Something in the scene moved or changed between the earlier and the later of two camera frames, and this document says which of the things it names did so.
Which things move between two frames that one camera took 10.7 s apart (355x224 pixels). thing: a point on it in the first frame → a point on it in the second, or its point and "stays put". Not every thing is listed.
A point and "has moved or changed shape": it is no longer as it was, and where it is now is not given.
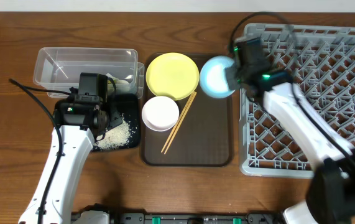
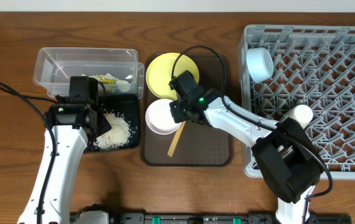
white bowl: [160, 113] has moved or changed shape
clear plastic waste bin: [60, 69] stays put
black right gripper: [231, 74] → [175, 107]
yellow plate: [172, 74] stays put
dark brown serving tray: [204, 137] stays put
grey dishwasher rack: [333, 68] stays put
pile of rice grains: [115, 138] stays put
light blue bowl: [212, 77] has moved or changed shape
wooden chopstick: [179, 125] has moved or changed shape
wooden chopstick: [189, 100] → [178, 134]
